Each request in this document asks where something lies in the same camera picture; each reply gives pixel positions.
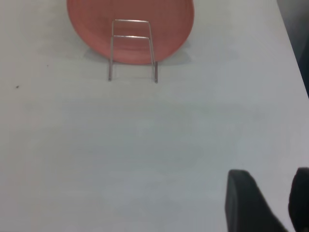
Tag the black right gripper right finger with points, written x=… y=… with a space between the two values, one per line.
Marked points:
x=301 y=198

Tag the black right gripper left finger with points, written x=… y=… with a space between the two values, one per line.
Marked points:
x=243 y=207

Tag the pink plate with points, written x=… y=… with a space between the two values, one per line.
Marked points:
x=91 y=24

